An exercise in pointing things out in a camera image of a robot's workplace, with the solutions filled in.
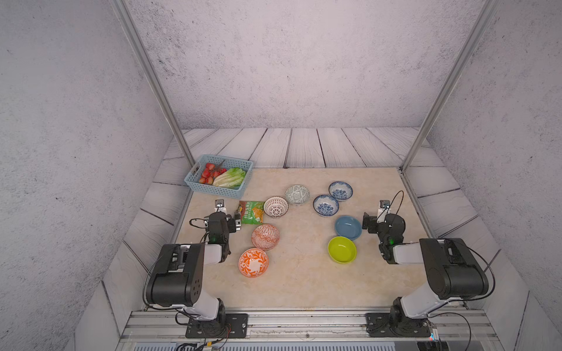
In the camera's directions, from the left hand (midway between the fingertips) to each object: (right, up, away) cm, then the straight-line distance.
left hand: (226, 213), depth 95 cm
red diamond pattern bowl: (+17, -10, -1) cm, 19 cm away
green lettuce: (-1, +15, +14) cm, 21 cm away
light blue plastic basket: (-22, +17, +19) cm, 34 cm away
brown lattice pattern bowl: (+21, +2, +8) cm, 22 cm away
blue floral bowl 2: (+52, +9, +14) cm, 55 cm away
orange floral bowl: (+13, -19, -8) cm, 24 cm away
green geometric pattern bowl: (+31, +7, +13) cm, 34 cm away
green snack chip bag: (+10, 0, +4) cm, 11 cm away
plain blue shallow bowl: (+53, -6, +2) cm, 53 cm away
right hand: (+65, +1, 0) cm, 65 cm away
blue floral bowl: (+44, +2, +10) cm, 45 cm away
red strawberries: (-15, +18, +22) cm, 32 cm away
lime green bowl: (+48, -15, -5) cm, 51 cm away
